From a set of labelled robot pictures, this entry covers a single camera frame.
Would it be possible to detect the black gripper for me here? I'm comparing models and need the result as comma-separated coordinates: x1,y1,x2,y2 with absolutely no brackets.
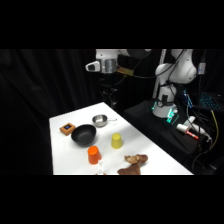
100,72,118,108

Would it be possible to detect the orange plastic cup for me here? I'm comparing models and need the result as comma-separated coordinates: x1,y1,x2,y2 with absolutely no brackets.
87,145,102,165

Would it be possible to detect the yellow plastic cup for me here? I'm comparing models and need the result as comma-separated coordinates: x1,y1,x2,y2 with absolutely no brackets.
110,132,124,150

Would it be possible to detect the small silver pot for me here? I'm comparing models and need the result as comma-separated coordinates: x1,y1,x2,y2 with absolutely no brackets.
91,114,118,128

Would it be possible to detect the black robot stand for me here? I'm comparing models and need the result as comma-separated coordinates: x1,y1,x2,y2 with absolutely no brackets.
123,99,202,162

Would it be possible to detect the black bowl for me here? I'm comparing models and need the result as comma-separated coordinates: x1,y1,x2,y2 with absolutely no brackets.
70,124,98,147

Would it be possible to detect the wooden block with blue square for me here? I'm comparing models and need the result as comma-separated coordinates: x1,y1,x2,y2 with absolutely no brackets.
59,122,77,136

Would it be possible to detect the green lit clear holder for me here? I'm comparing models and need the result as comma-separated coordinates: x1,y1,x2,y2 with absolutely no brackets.
166,106,180,125

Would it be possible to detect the brown plush toy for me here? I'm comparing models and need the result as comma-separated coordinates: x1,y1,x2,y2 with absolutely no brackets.
116,153,149,175

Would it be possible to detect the small white and orange toy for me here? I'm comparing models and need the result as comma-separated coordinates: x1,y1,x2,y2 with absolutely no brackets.
94,160,108,175

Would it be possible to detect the black curtain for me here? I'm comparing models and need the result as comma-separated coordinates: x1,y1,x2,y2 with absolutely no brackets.
0,49,224,175

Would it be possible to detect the white and red device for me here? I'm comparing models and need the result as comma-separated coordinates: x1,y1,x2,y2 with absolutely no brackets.
176,123,200,141

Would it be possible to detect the laptop with lit keyboard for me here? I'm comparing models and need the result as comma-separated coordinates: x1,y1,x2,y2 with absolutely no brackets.
196,91,224,113

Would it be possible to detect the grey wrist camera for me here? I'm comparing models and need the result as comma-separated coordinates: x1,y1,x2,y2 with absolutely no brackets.
85,60,101,73

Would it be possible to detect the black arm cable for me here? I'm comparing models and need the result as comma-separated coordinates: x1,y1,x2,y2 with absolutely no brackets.
131,49,188,80

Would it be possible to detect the yellow cable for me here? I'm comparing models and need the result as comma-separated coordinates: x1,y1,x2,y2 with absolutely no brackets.
209,109,220,149

